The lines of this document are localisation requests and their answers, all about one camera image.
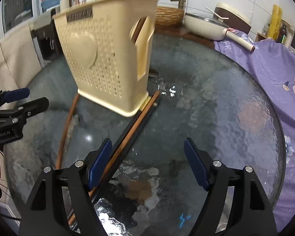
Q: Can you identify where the beige cloth cover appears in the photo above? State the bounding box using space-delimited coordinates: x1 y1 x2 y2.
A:
0 24 42 91

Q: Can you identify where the yellow roll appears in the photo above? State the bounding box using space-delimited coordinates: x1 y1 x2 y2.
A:
267 4 282 40

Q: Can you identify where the purple floral cloth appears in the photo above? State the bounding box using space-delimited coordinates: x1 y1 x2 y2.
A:
214 31 295 235

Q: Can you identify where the white cooking pot with lid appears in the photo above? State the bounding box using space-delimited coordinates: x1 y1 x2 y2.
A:
184 13 255 52

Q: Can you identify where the left brown chopstick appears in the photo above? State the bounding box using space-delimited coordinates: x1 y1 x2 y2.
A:
55 93 80 169

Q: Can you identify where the brown rice cooker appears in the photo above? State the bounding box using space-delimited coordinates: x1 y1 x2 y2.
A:
214 2 251 34

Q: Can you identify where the woven basin sink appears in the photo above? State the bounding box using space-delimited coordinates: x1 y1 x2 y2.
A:
155 6 185 27

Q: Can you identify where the water dispenser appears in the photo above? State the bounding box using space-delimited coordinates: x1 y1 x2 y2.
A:
29 5 63 67

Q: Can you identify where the cream plastic utensil holder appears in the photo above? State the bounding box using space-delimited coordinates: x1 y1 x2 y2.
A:
53 0 157 117

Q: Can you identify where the round glass table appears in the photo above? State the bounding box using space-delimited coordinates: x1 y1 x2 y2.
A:
4 34 285 235

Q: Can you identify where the brown glass bottle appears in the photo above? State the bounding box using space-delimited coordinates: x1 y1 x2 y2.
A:
278 25 287 44

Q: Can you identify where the dark black chopstick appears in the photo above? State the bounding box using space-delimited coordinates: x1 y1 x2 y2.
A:
73 97 162 229

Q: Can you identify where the brass faucet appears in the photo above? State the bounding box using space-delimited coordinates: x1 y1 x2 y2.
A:
170 0 186 9

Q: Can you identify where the sliding window frame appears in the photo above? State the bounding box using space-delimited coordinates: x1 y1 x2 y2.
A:
0 0 41 38

